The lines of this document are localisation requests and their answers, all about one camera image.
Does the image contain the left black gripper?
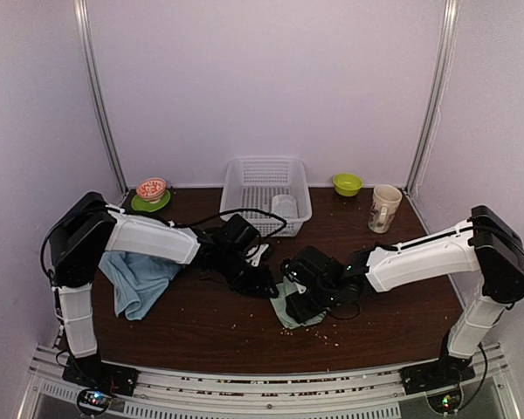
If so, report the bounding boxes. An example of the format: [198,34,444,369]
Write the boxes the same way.
[218,250,279,299]

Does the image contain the green panda towel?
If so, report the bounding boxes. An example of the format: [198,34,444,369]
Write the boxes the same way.
[270,278,327,330]

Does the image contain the white plastic basket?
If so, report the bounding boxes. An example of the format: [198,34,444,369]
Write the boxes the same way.
[219,157,313,237]

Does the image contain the light blue towel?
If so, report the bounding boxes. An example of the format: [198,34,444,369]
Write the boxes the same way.
[99,251,183,321]

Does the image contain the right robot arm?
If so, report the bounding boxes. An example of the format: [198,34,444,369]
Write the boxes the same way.
[282,205,524,386]

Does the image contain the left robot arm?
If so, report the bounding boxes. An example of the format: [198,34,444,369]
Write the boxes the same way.
[41,192,278,388]

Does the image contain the rolled grey towel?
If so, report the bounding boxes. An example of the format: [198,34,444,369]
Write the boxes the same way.
[271,194,299,219]

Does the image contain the lime green bowl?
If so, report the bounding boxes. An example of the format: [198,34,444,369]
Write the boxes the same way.
[333,173,363,197]

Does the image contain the cream printed mug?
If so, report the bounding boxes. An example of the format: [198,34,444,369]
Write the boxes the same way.
[368,184,403,234]

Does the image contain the red patterned bowl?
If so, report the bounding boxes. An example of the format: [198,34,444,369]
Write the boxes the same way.
[136,178,167,203]

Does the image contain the green plate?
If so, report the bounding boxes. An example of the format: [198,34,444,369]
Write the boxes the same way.
[131,189,171,213]

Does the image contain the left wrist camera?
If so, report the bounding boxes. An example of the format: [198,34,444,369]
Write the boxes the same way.
[245,243,273,267]

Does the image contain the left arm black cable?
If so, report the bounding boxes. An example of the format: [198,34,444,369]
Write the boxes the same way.
[41,208,288,280]

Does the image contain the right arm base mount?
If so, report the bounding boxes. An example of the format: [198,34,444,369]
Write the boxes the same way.
[400,361,476,416]

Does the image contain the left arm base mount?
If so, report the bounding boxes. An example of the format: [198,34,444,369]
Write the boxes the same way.
[62,365,139,416]

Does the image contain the front aluminium rail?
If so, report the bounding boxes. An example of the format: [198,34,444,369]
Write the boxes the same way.
[25,364,521,419]

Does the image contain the left aluminium frame post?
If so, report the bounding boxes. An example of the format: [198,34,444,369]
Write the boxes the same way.
[73,0,129,196]

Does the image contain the aluminium frame post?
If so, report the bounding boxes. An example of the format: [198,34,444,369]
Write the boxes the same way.
[406,0,460,197]
[73,0,129,196]

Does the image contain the right aluminium frame post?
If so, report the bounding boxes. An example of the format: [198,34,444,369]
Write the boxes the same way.
[406,0,460,197]

